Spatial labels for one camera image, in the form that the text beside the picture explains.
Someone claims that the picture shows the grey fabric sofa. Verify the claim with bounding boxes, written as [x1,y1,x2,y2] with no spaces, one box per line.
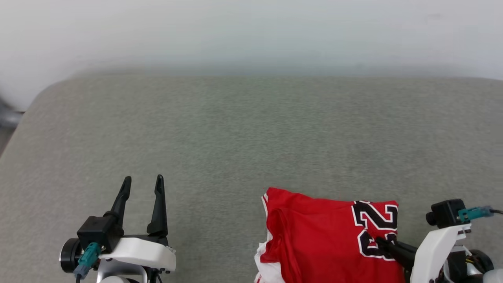
[0,71,503,283]

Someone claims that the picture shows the teal camera connector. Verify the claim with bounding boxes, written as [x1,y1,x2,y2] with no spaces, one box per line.
[73,242,102,279]
[457,206,494,223]

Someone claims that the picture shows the red Bulls 23 jersey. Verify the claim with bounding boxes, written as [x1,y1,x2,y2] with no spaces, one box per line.
[253,187,407,283]

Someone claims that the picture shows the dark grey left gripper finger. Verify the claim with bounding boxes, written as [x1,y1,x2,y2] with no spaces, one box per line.
[103,176,132,237]
[147,174,169,237]

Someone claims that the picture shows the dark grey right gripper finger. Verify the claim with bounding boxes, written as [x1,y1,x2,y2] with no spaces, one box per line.
[374,236,418,271]

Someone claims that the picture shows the teal right camera connector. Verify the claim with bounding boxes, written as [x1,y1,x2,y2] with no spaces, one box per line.
[457,206,494,223]

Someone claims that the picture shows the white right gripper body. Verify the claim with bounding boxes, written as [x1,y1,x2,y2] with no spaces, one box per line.
[409,222,472,283]

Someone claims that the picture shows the teal left camera connector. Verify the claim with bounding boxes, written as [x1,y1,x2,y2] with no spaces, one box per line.
[73,242,102,279]

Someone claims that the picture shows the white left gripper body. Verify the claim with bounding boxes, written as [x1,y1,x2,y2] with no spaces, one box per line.
[97,234,177,272]

